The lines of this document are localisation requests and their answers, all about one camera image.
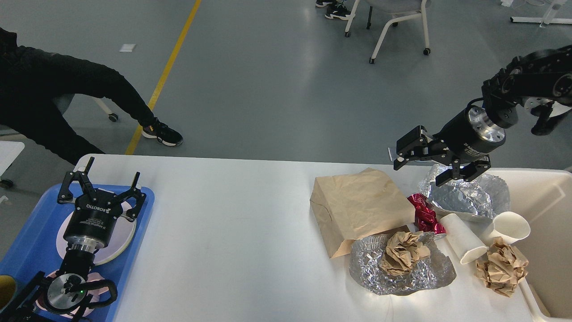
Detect black sneakers at top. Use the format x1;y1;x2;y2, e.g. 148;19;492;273
315;0;351;21

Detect white plastic bin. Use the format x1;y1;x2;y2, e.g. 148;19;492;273
492;169;572;322

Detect pink plate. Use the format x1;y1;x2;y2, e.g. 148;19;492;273
55;212;136;266

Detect foil tray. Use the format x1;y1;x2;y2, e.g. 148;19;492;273
349;232;456;296

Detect crushed red can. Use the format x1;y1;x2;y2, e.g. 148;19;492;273
407;193;446;240

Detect white side table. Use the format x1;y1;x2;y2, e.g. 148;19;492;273
0;141;25;175

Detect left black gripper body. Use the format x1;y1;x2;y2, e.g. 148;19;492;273
63;188;126;249

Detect dark teal cup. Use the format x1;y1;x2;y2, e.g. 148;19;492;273
0;275;18;310

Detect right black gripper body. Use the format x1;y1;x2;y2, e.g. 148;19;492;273
433;106;506;165

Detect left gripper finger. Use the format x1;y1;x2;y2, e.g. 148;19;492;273
109;172;147;222
57;157;97;206

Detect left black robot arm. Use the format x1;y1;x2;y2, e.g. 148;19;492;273
1;157;152;322

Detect brown paper bag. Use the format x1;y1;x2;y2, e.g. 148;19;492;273
309;168;415;258

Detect seated person in black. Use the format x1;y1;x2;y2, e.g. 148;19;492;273
0;30;156;164

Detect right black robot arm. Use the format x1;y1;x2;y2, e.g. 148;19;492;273
393;46;572;186

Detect lying white paper cup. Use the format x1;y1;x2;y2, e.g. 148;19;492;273
440;213;488;264

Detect black sneaker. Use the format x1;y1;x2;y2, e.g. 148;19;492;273
141;118;183;147

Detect left floor socket cover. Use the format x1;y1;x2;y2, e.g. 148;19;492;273
387;147;398;162

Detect white stand base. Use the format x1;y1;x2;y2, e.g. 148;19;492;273
509;0;572;27

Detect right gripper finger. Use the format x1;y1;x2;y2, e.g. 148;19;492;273
393;126;447;170
435;159;492;187

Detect brown paper ball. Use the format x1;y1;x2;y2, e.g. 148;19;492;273
379;232;430;276

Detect back crumpled foil container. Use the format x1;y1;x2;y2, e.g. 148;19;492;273
419;165;511;223

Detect blue plastic tray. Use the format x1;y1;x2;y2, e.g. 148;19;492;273
0;185;155;297

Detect pink HOME mug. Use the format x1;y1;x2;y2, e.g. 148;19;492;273
35;271;117;320

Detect white frame office chair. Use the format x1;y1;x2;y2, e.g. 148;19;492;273
366;0;431;64

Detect crumpled brown paper scrap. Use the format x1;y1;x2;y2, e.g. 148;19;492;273
475;237;529;297

